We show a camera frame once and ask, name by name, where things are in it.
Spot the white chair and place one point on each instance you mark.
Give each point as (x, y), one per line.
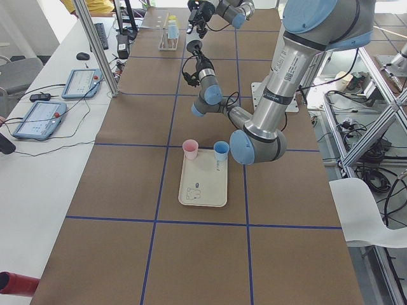
(360, 218)

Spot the blue cup on tray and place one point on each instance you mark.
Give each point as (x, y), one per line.
(221, 150)

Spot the pink cup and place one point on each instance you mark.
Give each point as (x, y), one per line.
(190, 148)

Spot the far teach pendant tablet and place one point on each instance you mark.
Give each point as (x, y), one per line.
(82, 83)

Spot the white wire cup rack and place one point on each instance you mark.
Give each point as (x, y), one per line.
(166, 44)

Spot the light blue cup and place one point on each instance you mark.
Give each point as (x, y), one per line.
(173, 31)

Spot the aluminium frame post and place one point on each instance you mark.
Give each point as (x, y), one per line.
(93, 38)

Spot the black computer mouse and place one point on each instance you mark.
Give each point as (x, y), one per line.
(82, 56)

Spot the red cylinder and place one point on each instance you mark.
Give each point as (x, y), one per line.
(17, 284)

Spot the cream serving tray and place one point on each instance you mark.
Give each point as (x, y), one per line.
(204, 181)

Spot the teach pendant tablet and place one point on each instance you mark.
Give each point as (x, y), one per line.
(41, 120)
(82, 83)

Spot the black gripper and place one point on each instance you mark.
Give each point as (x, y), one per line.
(203, 14)
(200, 63)

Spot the black keyboard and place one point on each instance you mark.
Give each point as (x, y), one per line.
(100, 30)

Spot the grey cup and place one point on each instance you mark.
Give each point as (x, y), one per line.
(194, 46)

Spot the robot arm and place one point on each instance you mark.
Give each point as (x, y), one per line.
(234, 12)
(308, 29)

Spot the black box with label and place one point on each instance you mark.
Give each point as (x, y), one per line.
(123, 48)

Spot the black power adapter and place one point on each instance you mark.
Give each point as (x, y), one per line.
(40, 97)

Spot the black monitor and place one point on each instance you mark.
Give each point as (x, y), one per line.
(126, 20)

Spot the near teach pendant tablet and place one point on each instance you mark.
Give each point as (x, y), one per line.
(41, 120)

